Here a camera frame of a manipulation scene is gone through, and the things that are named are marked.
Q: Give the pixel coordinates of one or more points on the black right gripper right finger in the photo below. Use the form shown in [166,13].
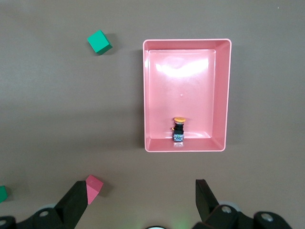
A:
[207,205]

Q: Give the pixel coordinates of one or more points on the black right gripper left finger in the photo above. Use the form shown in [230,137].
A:
[71,205]

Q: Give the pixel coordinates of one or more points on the orange push button switch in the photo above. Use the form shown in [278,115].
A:
[178,130]

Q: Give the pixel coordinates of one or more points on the pink cube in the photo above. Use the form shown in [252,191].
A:
[94,188]

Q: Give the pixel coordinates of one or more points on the green cube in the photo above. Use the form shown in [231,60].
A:
[98,41]
[2,194]

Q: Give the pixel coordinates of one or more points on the brown table mat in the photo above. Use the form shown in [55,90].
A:
[47,107]

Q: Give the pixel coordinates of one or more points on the pink plastic tray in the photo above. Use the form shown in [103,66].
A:
[181,83]

